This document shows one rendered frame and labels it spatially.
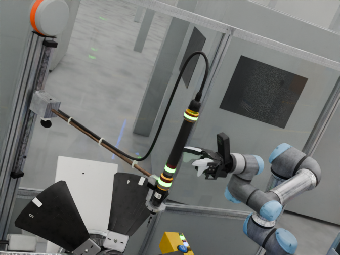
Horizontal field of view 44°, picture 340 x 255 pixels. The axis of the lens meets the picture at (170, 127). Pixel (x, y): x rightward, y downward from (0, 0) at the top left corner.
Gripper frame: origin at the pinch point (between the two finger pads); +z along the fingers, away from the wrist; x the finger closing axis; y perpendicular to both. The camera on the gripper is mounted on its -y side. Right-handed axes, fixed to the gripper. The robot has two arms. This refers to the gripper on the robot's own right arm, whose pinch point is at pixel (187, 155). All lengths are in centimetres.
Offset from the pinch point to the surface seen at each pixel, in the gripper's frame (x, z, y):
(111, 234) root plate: 10.5, 11.0, 40.7
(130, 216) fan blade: 10.3, 5.7, 32.8
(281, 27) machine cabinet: 183, -208, -43
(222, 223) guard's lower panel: 54, -96, 75
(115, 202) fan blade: 18.7, 8.6, 32.4
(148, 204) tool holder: 0.2, 7.8, 20.0
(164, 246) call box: 27, -32, 64
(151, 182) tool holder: 3.0, 7.8, 13.1
